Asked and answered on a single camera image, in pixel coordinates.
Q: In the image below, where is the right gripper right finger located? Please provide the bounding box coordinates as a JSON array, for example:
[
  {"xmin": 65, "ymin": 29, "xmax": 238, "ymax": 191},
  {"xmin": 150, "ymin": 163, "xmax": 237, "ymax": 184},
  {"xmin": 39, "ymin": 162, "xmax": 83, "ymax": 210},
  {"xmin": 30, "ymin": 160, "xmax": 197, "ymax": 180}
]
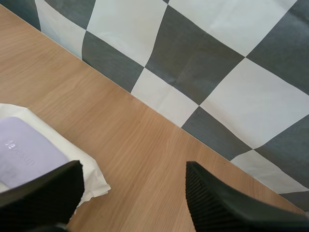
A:
[{"xmin": 185, "ymin": 161, "xmax": 309, "ymax": 232}]

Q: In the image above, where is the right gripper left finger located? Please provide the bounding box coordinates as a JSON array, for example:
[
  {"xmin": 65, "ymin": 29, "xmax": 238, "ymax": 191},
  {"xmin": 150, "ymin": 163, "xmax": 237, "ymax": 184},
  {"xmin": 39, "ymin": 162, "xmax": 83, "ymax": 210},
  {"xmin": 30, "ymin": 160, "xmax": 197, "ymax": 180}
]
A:
[{"xmin": 0, "ymin": 159, "xmax": 85, "ymax": 232}]

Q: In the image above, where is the white wet wipes pack lilac lid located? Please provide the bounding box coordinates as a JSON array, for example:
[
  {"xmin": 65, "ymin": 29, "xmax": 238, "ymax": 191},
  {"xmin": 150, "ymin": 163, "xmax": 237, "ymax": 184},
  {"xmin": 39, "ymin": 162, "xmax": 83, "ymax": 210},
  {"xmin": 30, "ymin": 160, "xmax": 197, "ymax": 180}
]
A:
[{"xmin": 0, "ymin": 103, "xmax": 112, "ymax": 215}]

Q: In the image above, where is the checked cloth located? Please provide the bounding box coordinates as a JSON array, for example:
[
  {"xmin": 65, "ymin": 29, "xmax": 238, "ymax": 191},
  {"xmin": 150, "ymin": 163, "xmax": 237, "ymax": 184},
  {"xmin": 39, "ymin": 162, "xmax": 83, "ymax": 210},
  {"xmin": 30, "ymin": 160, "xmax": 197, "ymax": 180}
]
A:
[{"xmin": 35, "ymin": 0, "xmax": 309, "ymax": 212}]

